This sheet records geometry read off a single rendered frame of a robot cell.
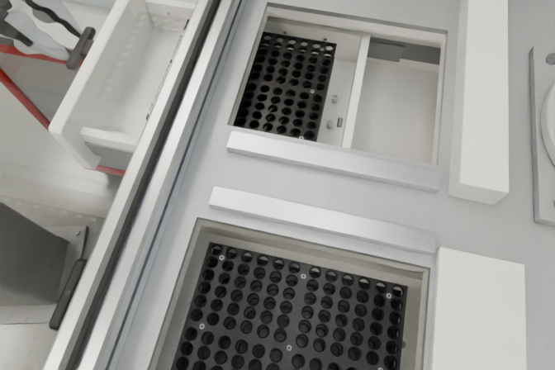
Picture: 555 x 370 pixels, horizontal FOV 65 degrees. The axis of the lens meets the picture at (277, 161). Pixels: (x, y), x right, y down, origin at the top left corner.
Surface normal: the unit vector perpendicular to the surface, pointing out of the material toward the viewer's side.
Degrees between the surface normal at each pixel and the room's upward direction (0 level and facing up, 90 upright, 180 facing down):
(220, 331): 0
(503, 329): 0
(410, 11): 0
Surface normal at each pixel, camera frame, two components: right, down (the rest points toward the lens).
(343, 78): -0.01, -0.44
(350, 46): -0.22, 0.88
